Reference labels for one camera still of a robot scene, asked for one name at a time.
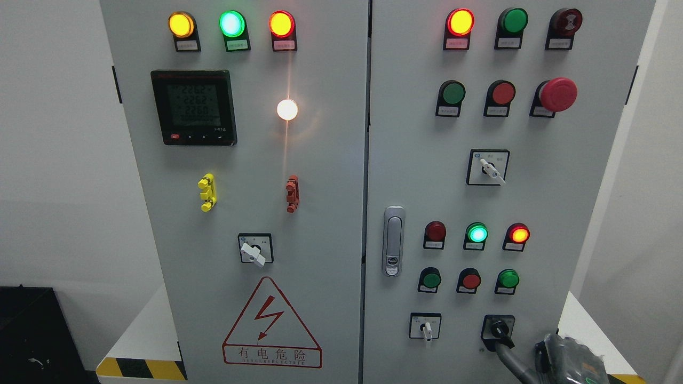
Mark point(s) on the green lit lamp middle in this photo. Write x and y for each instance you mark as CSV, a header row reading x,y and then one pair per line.
x,y
475,237

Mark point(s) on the red lamp middle right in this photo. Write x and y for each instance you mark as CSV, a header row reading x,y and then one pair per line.
x,y
516,237

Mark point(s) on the green lit lamp top left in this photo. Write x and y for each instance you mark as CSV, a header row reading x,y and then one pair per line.
x,y
235,31

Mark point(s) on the grey cabinet door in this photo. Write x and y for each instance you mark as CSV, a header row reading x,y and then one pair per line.
x,y
420,161
317,249

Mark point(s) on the yellow indicator lamp top left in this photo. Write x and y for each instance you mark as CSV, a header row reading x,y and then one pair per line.
x,y
184,30

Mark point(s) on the green lamp lower right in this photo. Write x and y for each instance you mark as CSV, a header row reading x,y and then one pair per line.
x,y
507,282

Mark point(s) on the white selector switch left door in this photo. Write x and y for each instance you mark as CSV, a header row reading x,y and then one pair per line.
x,y
255,248

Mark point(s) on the white platform with hazard stripes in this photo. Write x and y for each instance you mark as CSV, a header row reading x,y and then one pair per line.
x,y
152,335

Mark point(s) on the green lamp top right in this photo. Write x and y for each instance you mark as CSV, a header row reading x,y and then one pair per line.
x,y
510,26

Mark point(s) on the green push button lower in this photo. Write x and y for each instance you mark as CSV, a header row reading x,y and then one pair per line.
x,y
429,280

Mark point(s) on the green lit lamp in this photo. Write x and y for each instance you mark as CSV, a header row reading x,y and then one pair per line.
x,y
235,31
475,237

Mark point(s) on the green push button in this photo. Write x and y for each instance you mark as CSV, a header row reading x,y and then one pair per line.
x,y
450,99
429,280

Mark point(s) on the green push button upper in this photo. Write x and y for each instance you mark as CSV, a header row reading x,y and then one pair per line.
x,y
450,99

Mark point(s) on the white selector switch lower right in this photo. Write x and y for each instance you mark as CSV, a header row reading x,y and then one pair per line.
x,y
425,326

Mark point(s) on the red lit lamp top right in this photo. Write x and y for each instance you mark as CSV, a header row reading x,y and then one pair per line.
x,y
457,32

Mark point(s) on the left grey cabinet door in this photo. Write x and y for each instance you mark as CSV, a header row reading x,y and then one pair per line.
x,y
317,249

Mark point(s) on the red lit lamp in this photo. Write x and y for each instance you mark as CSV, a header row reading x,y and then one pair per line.
x,y
457,32
283,31

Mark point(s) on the silver door lock handle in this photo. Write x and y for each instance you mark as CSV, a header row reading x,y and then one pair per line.
x,y
394,218

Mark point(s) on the black rotary knob switch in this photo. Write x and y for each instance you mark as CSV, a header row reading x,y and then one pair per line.
x,y
497,329

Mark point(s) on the white lit indicator lamp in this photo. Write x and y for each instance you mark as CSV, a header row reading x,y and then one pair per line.
x,y
287,109

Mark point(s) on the white selector switch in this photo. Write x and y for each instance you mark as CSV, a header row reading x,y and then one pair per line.
x,y
487,167
425,326

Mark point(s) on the right grey cabinet door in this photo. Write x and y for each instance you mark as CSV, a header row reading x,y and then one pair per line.
x,y
420,161

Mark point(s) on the dark red lamp middle left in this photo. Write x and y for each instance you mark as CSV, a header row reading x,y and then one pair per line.
x,y
435,236

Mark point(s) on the black box bottom left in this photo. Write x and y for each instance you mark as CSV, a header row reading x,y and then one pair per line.
x,y
36,343

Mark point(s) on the red push button upper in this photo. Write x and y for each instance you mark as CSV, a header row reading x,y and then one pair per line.
x,y
498,99

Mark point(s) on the red lit lamp top left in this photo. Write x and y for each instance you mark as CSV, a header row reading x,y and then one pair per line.
x,y
283,31

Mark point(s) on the white selector switch upper right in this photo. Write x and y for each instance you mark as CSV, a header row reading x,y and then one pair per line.
x,y
487,167

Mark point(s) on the red electric hazard warning sticker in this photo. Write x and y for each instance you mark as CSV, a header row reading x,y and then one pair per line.
x,y
269,331

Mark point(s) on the red terminal clip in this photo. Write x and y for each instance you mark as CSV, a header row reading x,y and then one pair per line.
x,y
292,198

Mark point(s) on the yellow terminal clip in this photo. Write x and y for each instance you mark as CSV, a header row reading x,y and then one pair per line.
x,y
208,192

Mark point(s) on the red emergency stop mushroom button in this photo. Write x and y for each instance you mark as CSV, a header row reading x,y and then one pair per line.
x,y
553,96

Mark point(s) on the red buzzer alarm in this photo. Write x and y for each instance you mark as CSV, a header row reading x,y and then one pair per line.
x,y
563,25

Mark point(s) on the red push button lower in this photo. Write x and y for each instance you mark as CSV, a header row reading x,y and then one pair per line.
x,y
468,281

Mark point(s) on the red push button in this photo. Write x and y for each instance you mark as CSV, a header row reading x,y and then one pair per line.
x,y
498,99
468,281

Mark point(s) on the black digital power meter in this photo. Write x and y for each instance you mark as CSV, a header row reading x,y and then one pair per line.
x,y
195,107

